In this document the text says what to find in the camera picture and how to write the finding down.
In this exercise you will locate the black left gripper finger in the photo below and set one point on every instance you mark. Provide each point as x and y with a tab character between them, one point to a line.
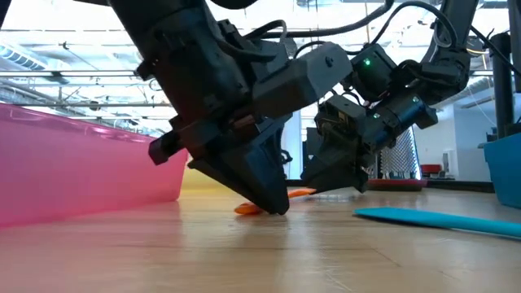
281	134
252	175

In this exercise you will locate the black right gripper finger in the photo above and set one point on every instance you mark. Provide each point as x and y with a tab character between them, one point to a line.
338	167

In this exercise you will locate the long orange silicone spatula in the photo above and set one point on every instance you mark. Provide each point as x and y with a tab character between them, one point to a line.
248	209

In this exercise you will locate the yellow translucent plastic tray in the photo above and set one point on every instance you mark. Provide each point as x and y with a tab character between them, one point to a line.
195	181

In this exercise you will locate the blue silicone spatula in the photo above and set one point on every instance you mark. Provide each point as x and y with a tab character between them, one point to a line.
427	219

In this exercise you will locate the red-pink translucent plastic tray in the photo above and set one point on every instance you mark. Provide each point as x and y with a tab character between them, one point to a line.
81	171

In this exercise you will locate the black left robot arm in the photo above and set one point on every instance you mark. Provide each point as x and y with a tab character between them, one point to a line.
163	5

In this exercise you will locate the black background robot arm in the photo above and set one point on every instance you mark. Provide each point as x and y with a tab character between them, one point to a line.
287	156

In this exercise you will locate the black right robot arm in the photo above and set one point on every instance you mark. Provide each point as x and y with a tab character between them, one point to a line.
447	61

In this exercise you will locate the white room column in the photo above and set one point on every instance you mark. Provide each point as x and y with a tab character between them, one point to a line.
296	134

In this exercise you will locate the red background seat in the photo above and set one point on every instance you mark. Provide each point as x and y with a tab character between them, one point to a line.
431	169

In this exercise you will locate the blue plastic tray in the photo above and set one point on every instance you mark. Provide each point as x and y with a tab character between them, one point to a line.
506	171

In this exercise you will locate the right wrist camera housing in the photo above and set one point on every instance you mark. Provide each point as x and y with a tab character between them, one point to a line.
340	118

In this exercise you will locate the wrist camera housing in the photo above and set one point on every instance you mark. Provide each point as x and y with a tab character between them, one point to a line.
340	118
301	81

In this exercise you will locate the left wrist camera housing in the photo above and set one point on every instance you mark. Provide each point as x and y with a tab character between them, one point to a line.
301	81

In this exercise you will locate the ribbed silver duct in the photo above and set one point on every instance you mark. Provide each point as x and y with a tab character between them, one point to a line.
24	57

